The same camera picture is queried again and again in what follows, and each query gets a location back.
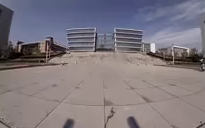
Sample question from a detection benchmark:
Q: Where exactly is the grey stone slab plaza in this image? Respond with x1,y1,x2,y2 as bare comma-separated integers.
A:
0,51,205,128

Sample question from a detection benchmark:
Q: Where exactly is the white striped twin-block building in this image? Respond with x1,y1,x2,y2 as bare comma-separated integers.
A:
66,27,144,53

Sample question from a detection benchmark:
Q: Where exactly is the small white building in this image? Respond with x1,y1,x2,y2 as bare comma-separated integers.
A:
143,42,156,54

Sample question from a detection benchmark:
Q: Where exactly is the pale pole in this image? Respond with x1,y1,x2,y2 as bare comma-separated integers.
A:
44,40,49,64
171,44,176,66

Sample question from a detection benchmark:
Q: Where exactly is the low brown brick building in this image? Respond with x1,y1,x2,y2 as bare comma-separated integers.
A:
16,36,68,56

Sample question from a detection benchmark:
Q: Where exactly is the robot's own part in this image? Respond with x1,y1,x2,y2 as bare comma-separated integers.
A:
126,115,141,128
62,117,76,128

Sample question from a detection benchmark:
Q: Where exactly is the low white building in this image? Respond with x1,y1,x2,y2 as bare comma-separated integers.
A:
158,44,190,58

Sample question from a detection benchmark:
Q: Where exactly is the dark asphalt road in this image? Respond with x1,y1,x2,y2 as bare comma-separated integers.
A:
0,57,68,72

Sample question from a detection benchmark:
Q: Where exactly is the person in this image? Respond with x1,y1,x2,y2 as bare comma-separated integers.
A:
199,58,205,72

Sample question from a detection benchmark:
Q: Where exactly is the tall dark glass building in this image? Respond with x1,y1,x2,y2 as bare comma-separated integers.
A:
0,2,15,57

